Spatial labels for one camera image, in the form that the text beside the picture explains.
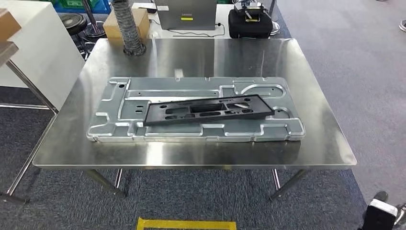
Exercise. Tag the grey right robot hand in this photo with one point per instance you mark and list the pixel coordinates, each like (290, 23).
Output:
(401, 216)

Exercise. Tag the black plastic frame part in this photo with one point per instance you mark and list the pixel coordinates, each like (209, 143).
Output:
(153, 116)

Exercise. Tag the stainless steel workbench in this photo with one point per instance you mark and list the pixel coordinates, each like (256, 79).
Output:
(222, 57)

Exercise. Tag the round chrome base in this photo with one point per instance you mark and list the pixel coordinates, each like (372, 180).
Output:
(403, 26)

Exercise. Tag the yellow floor tape square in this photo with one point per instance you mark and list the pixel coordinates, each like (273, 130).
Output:
(187, 224)

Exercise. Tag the chrome pole stand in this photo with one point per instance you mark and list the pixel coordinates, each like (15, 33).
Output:
(275, 28)
(95, 30)

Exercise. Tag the black carrying bag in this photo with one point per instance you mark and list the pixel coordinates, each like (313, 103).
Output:
(250, 29)

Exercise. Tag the black device with yellow label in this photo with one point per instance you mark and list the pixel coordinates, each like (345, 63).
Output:
(250, 11)

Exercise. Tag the grey metal case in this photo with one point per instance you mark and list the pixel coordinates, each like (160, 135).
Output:
(187, 14)

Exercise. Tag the silver stamped metal plate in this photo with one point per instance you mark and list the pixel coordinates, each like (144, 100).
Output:
(108, 127)

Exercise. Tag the brown cardboard box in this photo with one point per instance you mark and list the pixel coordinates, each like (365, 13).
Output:
(111, 27)
(8, 25)

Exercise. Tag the blue plastic crate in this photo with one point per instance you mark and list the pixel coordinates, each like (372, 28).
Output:
(104, 8)

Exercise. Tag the black round stool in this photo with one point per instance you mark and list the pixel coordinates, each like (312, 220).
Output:
(73, 23)

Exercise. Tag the green plastic crate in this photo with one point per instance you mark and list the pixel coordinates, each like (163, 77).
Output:
(76, 3)

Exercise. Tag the white cabinet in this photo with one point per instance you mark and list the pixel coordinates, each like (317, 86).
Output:
(41, 57)

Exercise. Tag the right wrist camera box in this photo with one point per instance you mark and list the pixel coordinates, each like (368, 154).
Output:
(379, 219)

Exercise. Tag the steel frame side table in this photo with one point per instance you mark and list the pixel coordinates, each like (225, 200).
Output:
(31, 85)

